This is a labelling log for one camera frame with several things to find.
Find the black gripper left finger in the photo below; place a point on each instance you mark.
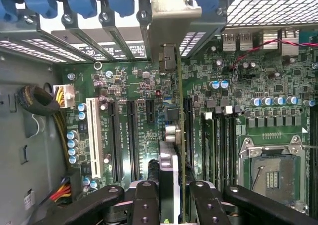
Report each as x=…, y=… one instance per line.
x=145, y=205

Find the short black expansion slot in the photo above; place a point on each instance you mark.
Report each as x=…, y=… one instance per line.
x=150, y=110

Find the thin metal locking lever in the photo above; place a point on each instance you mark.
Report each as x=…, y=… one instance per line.
x=309, y=147

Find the black power plug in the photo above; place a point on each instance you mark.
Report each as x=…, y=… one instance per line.
x=74, y=185

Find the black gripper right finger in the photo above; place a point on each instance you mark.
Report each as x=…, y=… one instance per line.
x=208, y=205

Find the CPU socket silver frame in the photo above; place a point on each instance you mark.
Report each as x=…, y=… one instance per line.
x=273, y=180

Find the RAM slot black latches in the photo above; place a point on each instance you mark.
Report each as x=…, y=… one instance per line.
x=233, y=148
x=218, y=148
x=314, y=160

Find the white PCI expansion slot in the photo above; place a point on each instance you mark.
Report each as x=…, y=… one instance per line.
x=94, y=135

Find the silver dual USB port block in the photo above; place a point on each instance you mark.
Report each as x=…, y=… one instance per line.
x=237, y=42

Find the green motherboard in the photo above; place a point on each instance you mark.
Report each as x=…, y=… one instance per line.
x=248, y=91

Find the grey open PC case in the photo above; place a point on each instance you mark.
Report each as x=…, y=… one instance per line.
x=24, y=135

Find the long black expansion slot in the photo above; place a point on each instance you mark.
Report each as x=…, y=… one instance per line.
x=114, y=140
x=189, y=125
x=133, y=135

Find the white power plug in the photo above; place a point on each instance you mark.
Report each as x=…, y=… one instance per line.
x=63, y=96

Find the metal slot cover plate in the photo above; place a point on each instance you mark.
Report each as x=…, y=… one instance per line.
x=74, y=32
x=120, y=45

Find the RAM slot white latches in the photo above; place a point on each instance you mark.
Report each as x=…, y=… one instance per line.
x=208, y=148
x=226, y=148

